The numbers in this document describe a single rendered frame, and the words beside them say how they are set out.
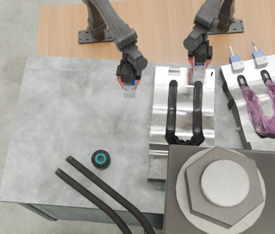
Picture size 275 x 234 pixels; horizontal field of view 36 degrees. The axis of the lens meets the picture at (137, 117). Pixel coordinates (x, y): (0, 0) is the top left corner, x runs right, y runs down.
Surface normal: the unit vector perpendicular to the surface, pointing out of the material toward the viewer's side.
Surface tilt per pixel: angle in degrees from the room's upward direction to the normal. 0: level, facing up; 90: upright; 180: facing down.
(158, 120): 28
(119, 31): 15
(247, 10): 0
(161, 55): 0
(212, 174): 0
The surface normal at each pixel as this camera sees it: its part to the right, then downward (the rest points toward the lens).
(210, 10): -0.22, -0.10
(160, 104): -0.05, -0.34
